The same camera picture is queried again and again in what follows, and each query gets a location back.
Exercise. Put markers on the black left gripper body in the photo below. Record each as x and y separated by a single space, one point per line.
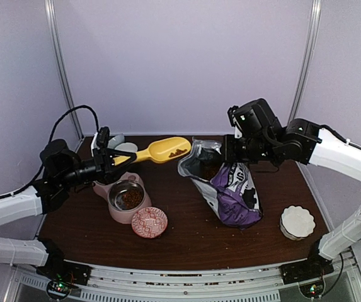
76 176

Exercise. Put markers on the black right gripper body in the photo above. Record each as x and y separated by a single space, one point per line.
256 150

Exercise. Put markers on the yellow plastic food scoop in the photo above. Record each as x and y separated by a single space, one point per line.
164 150

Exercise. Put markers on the purple puppy food bag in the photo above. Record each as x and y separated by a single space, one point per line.
227 188

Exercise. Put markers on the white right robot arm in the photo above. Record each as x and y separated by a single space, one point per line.
308 143

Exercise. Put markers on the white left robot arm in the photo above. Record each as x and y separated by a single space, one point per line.
37 198

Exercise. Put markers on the pink double pet feeder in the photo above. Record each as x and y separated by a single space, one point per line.
112 194

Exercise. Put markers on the brown kibble pet food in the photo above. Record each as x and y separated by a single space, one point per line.
132 198

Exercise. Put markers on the black white ceramic bowl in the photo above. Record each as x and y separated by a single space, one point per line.
127 147

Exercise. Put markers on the small grey ceramic bowl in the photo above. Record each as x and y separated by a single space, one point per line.
116 141

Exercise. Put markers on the red patterned ceramic bowl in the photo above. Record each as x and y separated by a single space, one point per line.
149 222

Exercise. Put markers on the white scalloped ceramic bowl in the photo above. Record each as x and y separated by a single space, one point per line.
296 223

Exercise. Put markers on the left round circuit board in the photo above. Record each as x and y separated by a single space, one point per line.
58 289

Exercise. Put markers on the round circuit board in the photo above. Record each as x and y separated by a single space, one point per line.
312 290
58 289

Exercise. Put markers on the right round circuit board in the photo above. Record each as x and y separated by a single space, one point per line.
312 290

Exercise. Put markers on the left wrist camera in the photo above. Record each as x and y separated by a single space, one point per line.
99 144

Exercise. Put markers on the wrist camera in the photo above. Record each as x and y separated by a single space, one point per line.
232 119
99 144

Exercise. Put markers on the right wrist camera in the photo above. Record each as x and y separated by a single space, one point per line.
232 119

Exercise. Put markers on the aluminium right corner post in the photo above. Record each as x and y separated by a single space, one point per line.
312 35

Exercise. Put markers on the aluminium corner post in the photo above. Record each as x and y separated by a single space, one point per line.
54 33
312 35

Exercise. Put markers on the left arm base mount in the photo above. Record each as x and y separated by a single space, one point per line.
58 269

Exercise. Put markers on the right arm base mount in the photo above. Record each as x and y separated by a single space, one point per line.
314 266

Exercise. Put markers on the aluminium front frame rail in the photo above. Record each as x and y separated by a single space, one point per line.
260 283

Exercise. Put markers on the aluminium left corner post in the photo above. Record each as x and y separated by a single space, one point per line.
54 33

